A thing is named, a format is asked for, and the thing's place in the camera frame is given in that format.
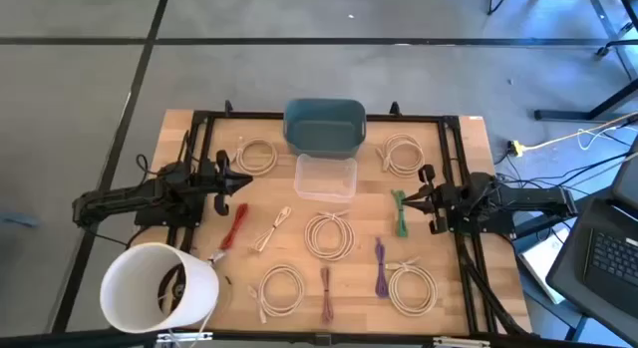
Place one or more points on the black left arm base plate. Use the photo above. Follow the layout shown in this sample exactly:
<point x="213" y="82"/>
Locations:
<point x="149" y="219"/>

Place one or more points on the black desk leg frame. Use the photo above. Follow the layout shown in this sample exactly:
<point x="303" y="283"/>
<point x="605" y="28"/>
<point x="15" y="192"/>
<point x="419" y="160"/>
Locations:
<point x="598" y="106"/>

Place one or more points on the white cylindrical lamp shade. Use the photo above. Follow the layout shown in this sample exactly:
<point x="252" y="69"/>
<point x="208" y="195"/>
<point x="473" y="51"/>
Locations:
<point x="129" y="288"/>

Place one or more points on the black bottom frame rail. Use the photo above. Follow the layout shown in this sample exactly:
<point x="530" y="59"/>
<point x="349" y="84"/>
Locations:
<point x="319" y="339"/>

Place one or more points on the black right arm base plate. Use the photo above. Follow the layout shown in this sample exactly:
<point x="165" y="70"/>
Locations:
<point x="498" y="226"/>

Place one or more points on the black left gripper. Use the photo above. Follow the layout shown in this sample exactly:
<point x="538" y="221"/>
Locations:
<point x="219" y="181"/>

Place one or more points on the teal plastic bin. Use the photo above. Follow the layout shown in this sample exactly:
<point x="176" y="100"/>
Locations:
<point x="324" y="138"/>

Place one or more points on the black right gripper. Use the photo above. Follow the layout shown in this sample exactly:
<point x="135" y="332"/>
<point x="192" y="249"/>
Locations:
<point x="441" y="201"/>

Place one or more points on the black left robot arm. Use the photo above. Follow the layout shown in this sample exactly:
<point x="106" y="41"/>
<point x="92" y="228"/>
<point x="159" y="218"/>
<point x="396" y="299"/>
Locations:
<point x="124" y="198"/>

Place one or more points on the yellow power plug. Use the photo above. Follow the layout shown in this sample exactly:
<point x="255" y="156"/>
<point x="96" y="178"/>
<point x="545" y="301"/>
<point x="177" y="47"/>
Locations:
<point x="516" y="148"/>

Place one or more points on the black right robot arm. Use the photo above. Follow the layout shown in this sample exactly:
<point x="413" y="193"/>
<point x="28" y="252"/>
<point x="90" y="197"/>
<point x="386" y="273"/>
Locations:
<point x="523" y="201"/>

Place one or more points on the white flat box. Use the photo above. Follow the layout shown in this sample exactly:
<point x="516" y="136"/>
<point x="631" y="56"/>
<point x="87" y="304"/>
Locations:
<point x="543" y="260"/>

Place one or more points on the black laptop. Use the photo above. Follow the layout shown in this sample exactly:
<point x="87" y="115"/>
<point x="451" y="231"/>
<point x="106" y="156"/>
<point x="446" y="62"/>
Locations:
<point x="613" y="258"/>

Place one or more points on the clear plastic container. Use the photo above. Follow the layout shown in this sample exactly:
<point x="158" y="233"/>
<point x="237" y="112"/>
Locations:
<point x="325" y="181"/>

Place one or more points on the black metal table frame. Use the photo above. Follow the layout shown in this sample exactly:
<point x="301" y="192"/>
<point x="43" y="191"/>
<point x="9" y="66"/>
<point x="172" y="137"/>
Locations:
<point x="399" y="117"/>

